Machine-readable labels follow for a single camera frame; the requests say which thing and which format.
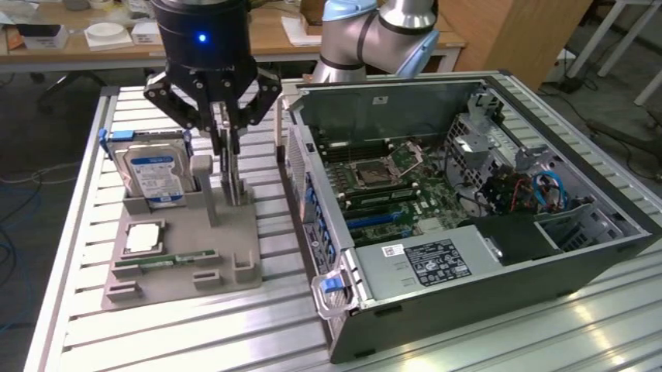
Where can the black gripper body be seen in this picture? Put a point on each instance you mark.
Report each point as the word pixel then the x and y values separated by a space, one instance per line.
pixel 207 38

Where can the black graphics card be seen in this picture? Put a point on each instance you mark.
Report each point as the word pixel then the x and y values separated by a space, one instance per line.
pixel 233 178

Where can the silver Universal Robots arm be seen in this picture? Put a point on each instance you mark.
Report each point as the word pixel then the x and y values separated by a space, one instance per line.
pixel 346 46

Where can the blue expansion slot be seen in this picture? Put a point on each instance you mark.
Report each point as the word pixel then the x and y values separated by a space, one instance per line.
pixel 375 220

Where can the small white box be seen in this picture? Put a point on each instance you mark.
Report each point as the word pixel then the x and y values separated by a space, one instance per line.
pixel 144 33

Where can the blue disk caddy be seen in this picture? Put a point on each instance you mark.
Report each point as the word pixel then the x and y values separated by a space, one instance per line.
pixel 123 135

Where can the wooden desk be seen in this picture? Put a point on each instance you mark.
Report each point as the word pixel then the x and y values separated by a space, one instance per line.
pixel 285 50

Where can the white paper stack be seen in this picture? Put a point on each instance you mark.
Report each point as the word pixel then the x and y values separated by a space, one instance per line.
pixel 299 33

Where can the white round container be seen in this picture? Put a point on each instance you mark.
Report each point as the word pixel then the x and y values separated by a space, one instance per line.
pixel 107 35

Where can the silver hard disk blue label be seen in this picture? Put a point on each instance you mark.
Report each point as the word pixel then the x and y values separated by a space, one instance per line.
pixel 152 174

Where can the cardboard box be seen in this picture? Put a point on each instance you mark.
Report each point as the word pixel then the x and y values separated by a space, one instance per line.
pixel 311 11

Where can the white box black lid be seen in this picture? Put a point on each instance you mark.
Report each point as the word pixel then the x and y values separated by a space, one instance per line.
pixel 44 36

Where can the CPU socket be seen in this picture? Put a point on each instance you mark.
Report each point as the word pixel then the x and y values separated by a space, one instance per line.
pixel 373 174

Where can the metal socket cover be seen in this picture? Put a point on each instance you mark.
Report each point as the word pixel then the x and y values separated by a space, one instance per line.
pixel 406 157

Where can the silver CPU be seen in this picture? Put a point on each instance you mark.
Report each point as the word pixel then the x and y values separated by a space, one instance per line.
pixel 143 237

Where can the green motherboard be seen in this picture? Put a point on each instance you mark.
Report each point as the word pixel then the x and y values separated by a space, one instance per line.
pixel 423 201

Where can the green RAM stick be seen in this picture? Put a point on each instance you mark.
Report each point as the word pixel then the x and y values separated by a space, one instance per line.
pixel 166 259

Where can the metal disk bay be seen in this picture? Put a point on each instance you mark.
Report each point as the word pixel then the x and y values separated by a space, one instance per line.
pixel 478 147

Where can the grey parts rack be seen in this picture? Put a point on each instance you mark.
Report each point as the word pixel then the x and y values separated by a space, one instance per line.
pixel 180 283

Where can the blue case latch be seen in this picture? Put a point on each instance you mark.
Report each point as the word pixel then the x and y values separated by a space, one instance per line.
pixel 331 286

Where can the wooden cabinet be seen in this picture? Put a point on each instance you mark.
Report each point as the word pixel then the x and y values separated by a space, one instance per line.
pixel 517 38

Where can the grey power supply unit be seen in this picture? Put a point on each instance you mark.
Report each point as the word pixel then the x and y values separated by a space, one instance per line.
pixel 429 263

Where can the open black PC case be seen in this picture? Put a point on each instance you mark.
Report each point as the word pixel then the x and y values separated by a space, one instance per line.
pixel 465 310

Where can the white table frame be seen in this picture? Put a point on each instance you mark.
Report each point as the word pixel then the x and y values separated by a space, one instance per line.
pixel 589 42

